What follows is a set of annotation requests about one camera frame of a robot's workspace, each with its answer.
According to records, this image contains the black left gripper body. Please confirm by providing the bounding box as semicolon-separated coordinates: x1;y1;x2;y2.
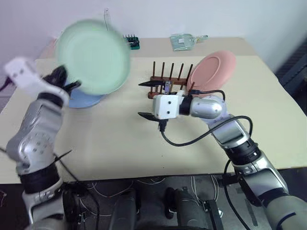
44;65;70;93

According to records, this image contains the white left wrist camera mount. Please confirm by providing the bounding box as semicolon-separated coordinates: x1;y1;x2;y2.
3;57;69;100

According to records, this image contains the pink plate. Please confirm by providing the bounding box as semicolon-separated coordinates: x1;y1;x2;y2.
186;50;237;98

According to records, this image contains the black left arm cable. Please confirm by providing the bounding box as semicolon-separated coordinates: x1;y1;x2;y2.
53;149;81;184

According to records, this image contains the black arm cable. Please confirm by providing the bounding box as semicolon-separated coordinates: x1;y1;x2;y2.
53;149;81;184
157;89;254;230

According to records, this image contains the blue plate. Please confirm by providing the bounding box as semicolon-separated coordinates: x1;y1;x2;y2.
64;81;109;109

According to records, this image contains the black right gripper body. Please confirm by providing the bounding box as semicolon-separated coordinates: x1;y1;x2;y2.
162;80;186;96

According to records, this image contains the dark rounded robot leg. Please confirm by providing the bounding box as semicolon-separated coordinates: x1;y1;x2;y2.
111;188;142;230
164;186;218;230

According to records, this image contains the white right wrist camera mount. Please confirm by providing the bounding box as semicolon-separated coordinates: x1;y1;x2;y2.
153;90;186;120

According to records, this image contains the wooden dish rack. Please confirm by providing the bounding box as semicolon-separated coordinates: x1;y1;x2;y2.
147;61;195;100

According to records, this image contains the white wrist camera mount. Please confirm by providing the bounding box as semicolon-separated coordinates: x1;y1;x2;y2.
3;57;69;100
153;90;186;120

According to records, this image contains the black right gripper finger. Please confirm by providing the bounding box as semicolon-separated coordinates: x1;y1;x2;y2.
138;80;166;88
137;111;159;123

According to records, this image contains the black box bracket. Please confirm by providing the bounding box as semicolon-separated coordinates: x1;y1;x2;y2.
202;199;225;230

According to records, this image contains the clear plastic bag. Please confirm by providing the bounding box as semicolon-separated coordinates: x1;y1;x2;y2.
170;33;209;52

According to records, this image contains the green plate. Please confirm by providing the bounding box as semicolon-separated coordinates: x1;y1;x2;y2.
54;19;132;96

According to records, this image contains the white wire bundle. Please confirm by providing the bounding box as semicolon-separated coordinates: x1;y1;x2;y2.
79;176;166;218

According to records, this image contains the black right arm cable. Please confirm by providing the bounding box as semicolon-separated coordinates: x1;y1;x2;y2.
157;89;254;230

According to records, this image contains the thin wire hook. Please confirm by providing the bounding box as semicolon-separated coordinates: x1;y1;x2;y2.
103;8;111;32

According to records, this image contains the purple cable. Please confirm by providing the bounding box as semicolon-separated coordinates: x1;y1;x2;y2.
0;77;14;91

